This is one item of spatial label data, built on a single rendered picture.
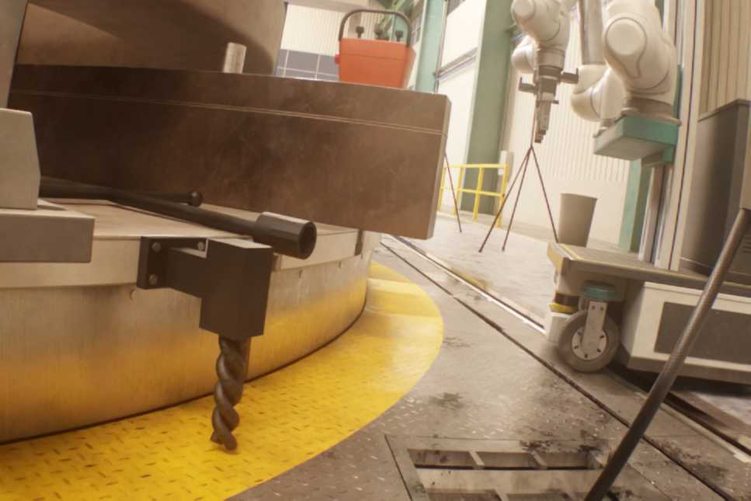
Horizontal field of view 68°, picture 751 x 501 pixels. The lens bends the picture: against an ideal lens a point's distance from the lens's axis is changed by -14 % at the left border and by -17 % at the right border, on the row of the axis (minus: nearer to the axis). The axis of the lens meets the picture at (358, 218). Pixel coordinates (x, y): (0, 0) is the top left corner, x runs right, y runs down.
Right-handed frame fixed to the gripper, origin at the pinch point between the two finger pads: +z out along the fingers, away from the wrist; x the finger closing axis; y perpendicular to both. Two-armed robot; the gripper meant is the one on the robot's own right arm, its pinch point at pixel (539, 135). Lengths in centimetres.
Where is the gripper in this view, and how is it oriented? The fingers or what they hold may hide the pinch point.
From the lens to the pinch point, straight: 219.9
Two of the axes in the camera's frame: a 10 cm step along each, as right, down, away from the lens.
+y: 9.6, 1.6, -2.2
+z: -1.5, 9.9, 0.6
